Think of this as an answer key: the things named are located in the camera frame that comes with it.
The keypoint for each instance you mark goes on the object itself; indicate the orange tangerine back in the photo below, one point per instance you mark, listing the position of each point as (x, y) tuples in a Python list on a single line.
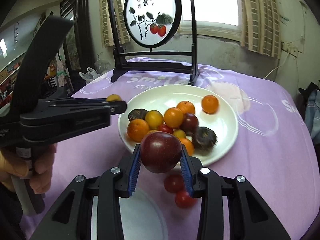
[(209, 104)]

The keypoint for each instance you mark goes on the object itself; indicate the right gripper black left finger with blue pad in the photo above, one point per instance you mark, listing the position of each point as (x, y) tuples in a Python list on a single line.
[(90, 208)]

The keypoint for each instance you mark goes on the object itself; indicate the blue clothes pile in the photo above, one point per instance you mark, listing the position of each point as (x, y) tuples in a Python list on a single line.
[(312, 116)]

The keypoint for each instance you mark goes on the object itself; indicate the round painted screen black stand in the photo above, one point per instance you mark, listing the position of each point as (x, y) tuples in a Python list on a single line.
[(151, 24)]

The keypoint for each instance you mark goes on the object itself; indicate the dark passion fruit small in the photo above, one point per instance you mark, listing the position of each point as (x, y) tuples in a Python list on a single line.
[(137, 114)]

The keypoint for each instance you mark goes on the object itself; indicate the white oval plate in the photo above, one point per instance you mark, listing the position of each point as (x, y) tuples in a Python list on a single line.
[(223, 122)]

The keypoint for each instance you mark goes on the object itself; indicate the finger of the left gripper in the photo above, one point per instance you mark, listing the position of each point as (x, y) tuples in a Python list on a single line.
[(65, 101), (115, 107)]

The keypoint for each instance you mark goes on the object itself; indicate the wall power socket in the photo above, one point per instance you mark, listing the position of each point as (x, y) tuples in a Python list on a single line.
[(290, 49)]

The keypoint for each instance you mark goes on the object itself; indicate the red cherry tomato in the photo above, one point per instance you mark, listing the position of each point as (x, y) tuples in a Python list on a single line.
[(184, 201), (165, 128), (174, 183)]

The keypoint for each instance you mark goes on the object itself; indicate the beige checked curtain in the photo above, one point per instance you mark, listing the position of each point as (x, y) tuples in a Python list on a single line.
[(260, 27), (105, 23)]

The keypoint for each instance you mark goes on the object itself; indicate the green-yellow kumquat front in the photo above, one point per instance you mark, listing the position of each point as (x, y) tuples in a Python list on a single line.
[(179, 133)]

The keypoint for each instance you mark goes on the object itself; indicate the window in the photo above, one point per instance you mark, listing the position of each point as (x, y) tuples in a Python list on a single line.
[(219, 18)]

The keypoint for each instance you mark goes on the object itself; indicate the dark passion fruit with stem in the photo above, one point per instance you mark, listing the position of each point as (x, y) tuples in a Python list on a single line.
[(204, 139)]

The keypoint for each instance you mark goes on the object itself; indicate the beige checked curtain left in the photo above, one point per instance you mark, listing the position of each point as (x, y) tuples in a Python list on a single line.
[(105, 23)]

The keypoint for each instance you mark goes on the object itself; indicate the large orange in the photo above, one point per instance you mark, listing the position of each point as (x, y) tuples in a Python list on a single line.
[(137, 129)]

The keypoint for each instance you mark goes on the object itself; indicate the person's left hand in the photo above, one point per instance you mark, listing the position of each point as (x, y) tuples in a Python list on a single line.
[(40, 182)]

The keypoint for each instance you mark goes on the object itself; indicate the red cherry tomato right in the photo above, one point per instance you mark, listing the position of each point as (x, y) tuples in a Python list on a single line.
[(184, 201)]

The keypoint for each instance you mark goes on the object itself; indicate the red cherry tomato centre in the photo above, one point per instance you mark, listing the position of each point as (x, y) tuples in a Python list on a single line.
[(165, 128)]

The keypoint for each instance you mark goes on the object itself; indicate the orange tangerine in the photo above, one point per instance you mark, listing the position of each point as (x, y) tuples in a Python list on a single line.
[(173, 117), (209, 104), (186, 107)]

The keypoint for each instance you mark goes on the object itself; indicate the red cherry tomato back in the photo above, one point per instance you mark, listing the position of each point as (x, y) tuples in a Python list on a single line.
[(174, 183)]

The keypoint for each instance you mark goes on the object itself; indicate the beige checked curtain right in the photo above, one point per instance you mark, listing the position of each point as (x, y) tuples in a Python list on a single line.
[(260, 27)]

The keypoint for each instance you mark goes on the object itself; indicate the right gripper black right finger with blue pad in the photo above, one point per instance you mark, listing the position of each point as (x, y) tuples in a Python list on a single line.
[(250, 217)]

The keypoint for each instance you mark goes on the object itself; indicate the dark red plum front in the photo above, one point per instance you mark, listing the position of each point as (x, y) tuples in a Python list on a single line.
[(190, 124)]

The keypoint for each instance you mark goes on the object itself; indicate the purple tablecloth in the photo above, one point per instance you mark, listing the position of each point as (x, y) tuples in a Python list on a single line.
[(273, 150)]

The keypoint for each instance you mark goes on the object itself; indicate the white plastic bag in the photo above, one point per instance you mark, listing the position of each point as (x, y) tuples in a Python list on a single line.
[(89, 76)]

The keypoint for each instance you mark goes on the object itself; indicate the small yellow citrus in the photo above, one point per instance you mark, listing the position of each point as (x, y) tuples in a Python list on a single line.
[(113, 97)]

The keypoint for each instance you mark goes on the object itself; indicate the dark framed wall painting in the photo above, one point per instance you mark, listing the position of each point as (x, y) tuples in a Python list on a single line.
[(77, 47)]

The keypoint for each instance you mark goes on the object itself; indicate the dark red plum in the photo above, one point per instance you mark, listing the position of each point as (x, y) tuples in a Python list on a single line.
[(160, 152), (190, 124)]

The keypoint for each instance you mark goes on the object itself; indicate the orange tangerine hidden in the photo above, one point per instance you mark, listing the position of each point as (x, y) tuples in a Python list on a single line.
[(188, 145)]

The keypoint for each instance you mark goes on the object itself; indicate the dark red plum back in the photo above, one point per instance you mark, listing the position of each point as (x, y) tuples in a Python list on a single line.
[(160, 152)]

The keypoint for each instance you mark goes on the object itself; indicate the yellow orange citrus front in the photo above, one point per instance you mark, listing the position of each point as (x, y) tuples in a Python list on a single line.
[(154, 119)]

